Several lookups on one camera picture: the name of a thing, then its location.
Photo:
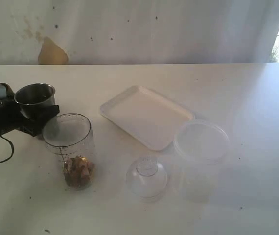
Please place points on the white foam tray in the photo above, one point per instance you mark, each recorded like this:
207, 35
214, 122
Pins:
147, 116

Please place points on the clear dome jar lid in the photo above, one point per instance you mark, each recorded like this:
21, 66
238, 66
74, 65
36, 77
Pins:
147, 178

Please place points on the stainless steel cup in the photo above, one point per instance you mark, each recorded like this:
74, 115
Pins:
35, 97

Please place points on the clear measuring glass jar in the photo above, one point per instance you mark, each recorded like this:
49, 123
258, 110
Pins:
70, 135

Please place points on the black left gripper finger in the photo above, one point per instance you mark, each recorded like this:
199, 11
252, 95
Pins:
39, 117

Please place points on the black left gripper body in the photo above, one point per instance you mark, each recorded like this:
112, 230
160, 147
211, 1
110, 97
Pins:
11, 117

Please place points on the translucent plastic tub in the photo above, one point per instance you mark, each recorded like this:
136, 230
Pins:
202, 148

